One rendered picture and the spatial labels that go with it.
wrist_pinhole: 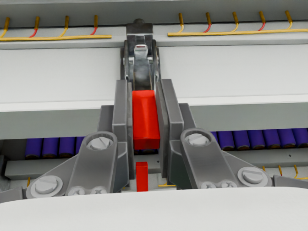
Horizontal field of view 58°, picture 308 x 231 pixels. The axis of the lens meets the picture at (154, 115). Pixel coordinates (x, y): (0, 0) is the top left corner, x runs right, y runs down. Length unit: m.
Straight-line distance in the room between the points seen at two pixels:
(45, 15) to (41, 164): 0.19
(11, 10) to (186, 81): 0.13
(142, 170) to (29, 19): 0.16
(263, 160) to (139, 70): 0.24
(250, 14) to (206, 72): 0.06
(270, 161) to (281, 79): 0.17
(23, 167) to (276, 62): 0.29
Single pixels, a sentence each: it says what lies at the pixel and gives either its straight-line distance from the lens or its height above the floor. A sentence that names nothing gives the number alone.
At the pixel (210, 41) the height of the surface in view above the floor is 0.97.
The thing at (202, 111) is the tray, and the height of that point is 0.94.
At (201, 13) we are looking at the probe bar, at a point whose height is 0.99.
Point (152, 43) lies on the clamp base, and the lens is 0.18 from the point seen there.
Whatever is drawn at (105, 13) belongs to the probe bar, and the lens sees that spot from 0.22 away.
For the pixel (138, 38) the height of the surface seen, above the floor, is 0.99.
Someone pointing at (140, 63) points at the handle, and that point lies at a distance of 0.17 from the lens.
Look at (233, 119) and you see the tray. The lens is 0.22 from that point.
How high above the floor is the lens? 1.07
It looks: 42 degrees down
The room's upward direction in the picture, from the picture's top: 1 degrees clockwise
